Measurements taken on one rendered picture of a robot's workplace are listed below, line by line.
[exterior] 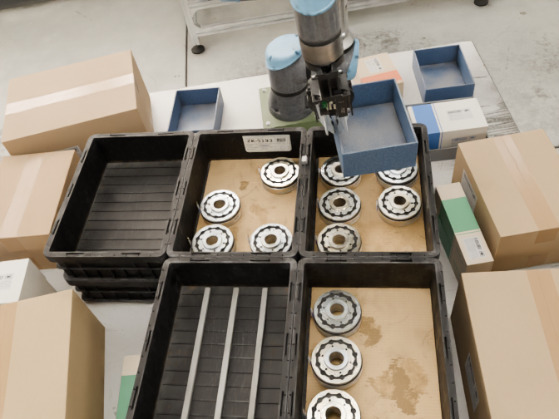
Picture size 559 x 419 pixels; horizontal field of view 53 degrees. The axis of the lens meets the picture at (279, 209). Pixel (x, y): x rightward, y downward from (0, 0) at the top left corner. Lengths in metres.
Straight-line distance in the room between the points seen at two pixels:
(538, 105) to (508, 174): 1.53
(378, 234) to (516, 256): 0.33
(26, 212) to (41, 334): 0.42
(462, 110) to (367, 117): 0.49
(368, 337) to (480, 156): 0.56
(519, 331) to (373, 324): 0.29
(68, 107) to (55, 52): 2.05
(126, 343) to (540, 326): 0.94
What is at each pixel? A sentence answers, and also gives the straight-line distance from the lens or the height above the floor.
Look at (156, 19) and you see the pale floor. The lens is 3.82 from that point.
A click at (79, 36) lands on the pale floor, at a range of 3.90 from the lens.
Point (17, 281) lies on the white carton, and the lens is 1.47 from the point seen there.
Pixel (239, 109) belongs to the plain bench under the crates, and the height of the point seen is 0.70.
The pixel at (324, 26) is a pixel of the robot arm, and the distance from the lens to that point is 0.96.
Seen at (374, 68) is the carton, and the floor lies 0.77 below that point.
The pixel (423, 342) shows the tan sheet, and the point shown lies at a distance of 1.22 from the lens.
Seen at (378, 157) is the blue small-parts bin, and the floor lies 1.11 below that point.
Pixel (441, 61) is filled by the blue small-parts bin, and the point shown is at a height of 0.71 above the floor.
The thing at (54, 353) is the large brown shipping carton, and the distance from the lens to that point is 1.30.
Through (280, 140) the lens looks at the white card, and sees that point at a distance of 1.48.
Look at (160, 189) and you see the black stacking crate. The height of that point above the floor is 0.83.
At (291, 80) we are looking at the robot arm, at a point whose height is 0.91.
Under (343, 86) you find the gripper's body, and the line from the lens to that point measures 1.06.
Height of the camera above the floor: 1.94
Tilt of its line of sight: 52 degrees down
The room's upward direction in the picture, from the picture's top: 12 degrees counter-clockwise
